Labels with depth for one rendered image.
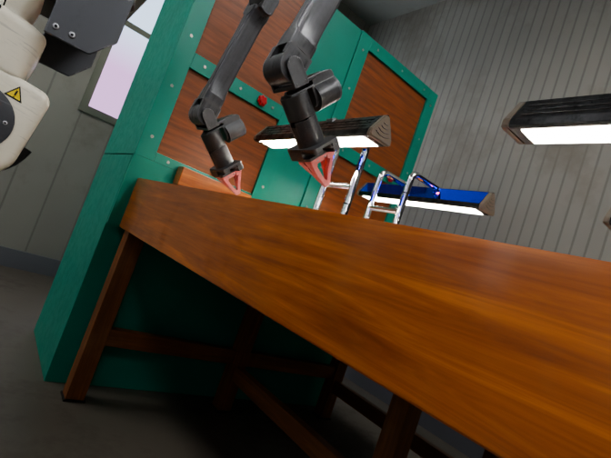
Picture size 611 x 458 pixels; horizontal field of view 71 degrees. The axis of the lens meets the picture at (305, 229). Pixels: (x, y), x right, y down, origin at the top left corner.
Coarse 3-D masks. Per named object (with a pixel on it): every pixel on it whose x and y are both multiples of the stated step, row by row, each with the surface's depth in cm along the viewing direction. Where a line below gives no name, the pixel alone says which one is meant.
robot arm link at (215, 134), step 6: (216, 126) 124; (222, 126) 124; (204, 132) 123; (210, 132) 122; (216, 132) 122; (222, 132) 126; (204, 138) 122; (210, 138) 122; (216, 138) 122; (222, 138) 124; (210, 144) 123; (216, 144) 123; (222, 144) 124; (210, 150) 124
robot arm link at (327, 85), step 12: (288, 60) 79; (300, 60) 80; (288, 72) 79; (300, 72) 81; (324, 72) 86; (288, 84) 86; (300, 84) 81; (312, 84) 85; (324, 84) 86; (336, 84) 87; (324, 96) 86; (336, 96) 88
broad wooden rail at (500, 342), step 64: (192, 192) 109; (192, 256) 96; (256, 256) 76; (320, 256) 63; (384, 256) 53; (448, 256) 46; (512, 256) 41; (576, 256) 37; (320, 320) 58; (384, 320) 50; (448, 320) 44; (512, 320) 39; (576, 320) 35; (384, 384) 48; (448, 384) 42; (512, 384) 38; (576, 384) 34; (512, 448) 36; (576, 448) 33
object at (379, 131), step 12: (336, 120) 127; (348, 120) 122; (360, 120) 117; (372, 120) 113; (384, 120) 111; (264, 132) 156; (276, 132) 148; (288, 132) 141; (324, 132) 125; (336, 132) 120; (348, 132) 116; (360, 132) 112; (372, 132) 109; (384, 132) 112; (264, 144) 160; (384, 144) 113
